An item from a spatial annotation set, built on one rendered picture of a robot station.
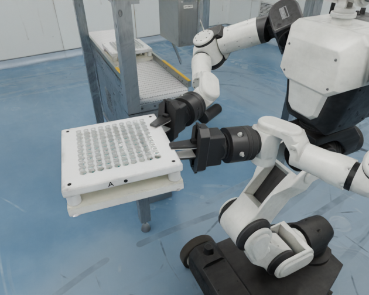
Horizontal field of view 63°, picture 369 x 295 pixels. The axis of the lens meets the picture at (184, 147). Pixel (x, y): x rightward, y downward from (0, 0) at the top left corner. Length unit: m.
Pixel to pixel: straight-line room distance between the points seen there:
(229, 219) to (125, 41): 0.77
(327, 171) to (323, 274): 0.96
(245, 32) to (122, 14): 0.45
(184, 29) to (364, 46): 0.77
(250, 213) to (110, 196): 0.57
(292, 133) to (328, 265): 1.03
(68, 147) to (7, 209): 1.57
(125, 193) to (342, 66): 0.60
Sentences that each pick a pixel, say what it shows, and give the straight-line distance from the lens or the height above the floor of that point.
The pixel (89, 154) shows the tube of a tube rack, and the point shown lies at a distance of 0.68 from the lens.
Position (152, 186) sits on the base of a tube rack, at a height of 1.00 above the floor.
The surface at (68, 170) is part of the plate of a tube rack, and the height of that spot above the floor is 1.04.
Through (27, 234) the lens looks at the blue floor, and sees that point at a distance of 2.07.
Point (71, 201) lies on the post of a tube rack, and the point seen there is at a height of 1.01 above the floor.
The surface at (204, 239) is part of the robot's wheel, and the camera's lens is 1.58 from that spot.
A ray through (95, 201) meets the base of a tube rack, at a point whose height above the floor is 1.00.
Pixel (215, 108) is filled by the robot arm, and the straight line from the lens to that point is 0.95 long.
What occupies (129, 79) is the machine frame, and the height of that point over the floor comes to 0.96.
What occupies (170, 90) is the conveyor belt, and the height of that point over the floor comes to 0.83.
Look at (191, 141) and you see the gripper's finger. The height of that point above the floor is 1.05.
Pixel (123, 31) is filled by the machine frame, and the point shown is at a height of 1.15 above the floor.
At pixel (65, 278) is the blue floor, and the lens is 1.79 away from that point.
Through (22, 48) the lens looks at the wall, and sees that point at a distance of 4.86.
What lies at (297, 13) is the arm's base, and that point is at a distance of 1.06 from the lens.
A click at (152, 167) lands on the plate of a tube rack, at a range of 0.63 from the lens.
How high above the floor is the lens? 1.43
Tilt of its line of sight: 35 degrees down
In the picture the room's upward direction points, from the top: straight up
